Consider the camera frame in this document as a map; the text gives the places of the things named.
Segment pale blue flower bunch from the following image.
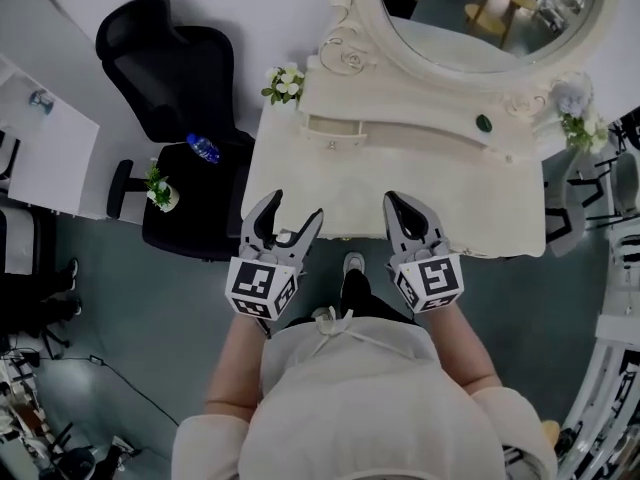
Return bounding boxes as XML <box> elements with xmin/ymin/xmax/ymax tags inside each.
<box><xmin>548</xmin><ymin>73</ymin><xmax>612</xmax><ymax>155</ymax></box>

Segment blue water bottle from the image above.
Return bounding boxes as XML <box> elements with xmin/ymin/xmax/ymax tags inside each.
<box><xmin>185</xmin><ymin>132</ymin><xmax>222</xmax><ymax>166</ymax></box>

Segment wide white dressing table drawer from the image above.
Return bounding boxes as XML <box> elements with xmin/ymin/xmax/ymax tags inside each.
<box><xmin>360</xmin><ymin>120</ymin><xmax>519</xmax><ymax>165</ymax></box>

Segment grey chair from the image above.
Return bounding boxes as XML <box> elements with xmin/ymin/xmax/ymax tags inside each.
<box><xmin>543</xmin><ymin>151</ymin><xmax>604</xmax><ymax>259</ymax></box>

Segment small white dressing table drawer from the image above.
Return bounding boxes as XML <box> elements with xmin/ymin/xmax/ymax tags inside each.
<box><xmin>299</xmin><ymin>112</ymin><xmax>369</xmax><ymax>150</ymax></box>

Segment person's right forearm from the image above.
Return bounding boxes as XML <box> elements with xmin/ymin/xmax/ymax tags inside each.
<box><xmin>423</xmin><ymin>300</ymin><xmax>503</xmax><ymax>400</ymax></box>

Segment white flower bunch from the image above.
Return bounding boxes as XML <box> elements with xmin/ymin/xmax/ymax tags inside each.
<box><xmin>260</xmin><ymin>61</ymin><xmax>307</xmax><ymax>107</ymax></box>

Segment small blue-grey desk object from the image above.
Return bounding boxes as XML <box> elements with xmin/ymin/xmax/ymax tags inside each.
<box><xmin>27</xmin><ymin>88</ymin><xmax>56</xmax><ymax>115</ymax></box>

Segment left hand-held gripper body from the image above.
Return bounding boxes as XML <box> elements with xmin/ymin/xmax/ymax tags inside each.
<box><xmin>224</xmin><ymin>231</ymin><xmax>307</xmax><ymax>322</ymax></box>

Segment oval white-framed mirror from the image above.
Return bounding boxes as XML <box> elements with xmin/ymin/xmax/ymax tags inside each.
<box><xmin>317</xmin><ymin>0</ymin><xmax>622</xmax><ymax>100</ymax></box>

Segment white metal rack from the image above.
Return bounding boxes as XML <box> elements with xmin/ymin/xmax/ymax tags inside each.
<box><xmin>558</xmin><ymin>117</ymin><xmax>640</xmax><ymax>480</ymax></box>

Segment white power strip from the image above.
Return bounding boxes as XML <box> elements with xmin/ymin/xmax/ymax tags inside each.
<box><xmin>110</xmin><ymin>434</ymin><xmax>137</xmax><ymax>458</ymax></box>

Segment person's white top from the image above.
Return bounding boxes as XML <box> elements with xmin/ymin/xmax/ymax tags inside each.
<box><xmin>173</xmin><ymin>314</ymin><xmax>560</xmax><ymax>480</ymax></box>

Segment person's black trousers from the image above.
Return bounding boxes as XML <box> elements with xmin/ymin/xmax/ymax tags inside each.
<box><xmin>338</xmin><ymin>267</ymin><xmax>419</xmax><ymax>330</ymax></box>

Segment small potted plant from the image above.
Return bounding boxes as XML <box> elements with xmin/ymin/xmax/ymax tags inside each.
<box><xmin>143</xmin><ymin>156</ymin><xmax>182</xmax><ymax>214</ymax></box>

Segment white dressing table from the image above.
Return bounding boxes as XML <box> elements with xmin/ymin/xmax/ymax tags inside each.
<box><xmin>238</xmin><ymin>0</ymin><xmax>622</xmax><ymax>260</ymax></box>

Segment black office chair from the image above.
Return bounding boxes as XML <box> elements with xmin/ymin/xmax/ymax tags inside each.
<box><xmin>94</xmin><ymin>0</ymin><xmax>257</xmax><ymax>265</ymax></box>

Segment black floor cable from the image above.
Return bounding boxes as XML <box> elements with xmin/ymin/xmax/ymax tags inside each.
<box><xmin>88</xmin><ymin>353</ymin><xmax>181</xmax><ymax>427</ymax></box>

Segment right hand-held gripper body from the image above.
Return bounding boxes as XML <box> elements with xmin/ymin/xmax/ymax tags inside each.
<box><xmin>384</xmin><ymin>239</ymin><xmax>464</xmax><ymax>315</ymax></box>

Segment white desk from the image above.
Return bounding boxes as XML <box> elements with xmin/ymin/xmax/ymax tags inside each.
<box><xmin>0</xmin><ymin>51</ymin><xmax>102</xmax><ymax>219</ymax></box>

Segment person's left forearm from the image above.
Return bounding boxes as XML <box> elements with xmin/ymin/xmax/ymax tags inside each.
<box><xmin>203</xmin><ymin>310</ymin><xmax>272</xmax><ymax>411</ymax></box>

